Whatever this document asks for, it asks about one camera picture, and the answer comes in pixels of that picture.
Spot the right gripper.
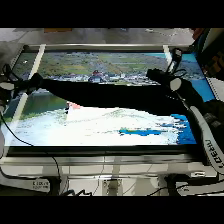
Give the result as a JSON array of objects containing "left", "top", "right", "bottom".
[{"left": 145, "top": 67, "right": 173, "bottom": 86}]

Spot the black garment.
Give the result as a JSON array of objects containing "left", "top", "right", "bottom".
[{"left": 32, "top": 77, "right": 188, "bottom": 117}]

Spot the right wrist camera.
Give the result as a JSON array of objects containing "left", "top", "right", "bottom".
[{"left": 169, "top": 47, "right": 184, "bottom": 73}]

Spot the black cable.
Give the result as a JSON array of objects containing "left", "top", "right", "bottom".
[{"left": 0, "top": 111, "right": 64, "bottom": 197}]

